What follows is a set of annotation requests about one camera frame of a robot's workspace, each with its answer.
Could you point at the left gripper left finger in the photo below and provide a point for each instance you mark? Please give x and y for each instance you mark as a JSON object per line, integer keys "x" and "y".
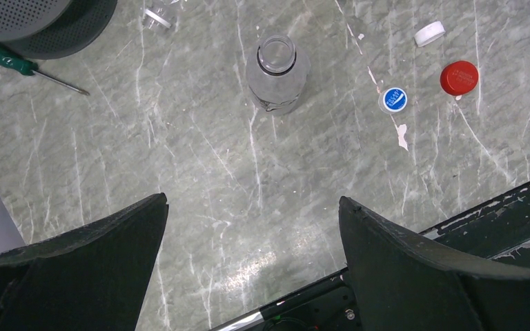
{"x": 94, "y": 277}

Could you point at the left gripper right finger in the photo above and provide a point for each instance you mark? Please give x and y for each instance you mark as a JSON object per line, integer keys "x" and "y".
{"x": 405, "y": 281}

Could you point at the blue Pocari Sweat cap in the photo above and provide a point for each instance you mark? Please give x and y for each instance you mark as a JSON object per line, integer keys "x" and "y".
{"x": 393, "y": 100}

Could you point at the red orange bottle cap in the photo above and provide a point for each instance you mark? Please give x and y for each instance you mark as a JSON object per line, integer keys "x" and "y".
{"x": 459, "y": 78}

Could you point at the clear bottle black label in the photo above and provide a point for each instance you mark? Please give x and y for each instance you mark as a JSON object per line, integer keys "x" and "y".
{"x": 277, "y": 71}

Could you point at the small white bottle cap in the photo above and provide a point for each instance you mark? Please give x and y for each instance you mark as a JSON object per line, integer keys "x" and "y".
{"x": 429, "y": 33}

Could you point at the clear Pocari Sweat bottle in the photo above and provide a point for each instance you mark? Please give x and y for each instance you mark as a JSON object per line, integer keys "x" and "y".
{"x": 162, "y": 16}

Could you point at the black filament spool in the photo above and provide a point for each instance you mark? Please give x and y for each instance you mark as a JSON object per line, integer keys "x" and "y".
{"x": 52, "y": 29}

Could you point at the green handled screwdriver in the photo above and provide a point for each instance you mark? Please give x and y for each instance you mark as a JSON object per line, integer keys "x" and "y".
{"x": 28, "y": 68}

